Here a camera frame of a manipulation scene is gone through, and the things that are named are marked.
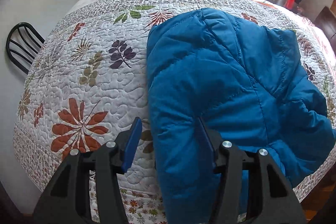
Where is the blue puffer jacket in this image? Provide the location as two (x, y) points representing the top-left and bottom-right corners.
(146, 9), (335, 223)

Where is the floral quilted bedspread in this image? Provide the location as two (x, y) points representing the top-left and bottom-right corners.
(14, 0), (335, 223)

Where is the black metal chair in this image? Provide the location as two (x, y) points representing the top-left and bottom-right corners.
(6, 22), (45, 75)

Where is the dark wooden door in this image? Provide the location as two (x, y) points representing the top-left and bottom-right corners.
(314, 6), (335, 41)

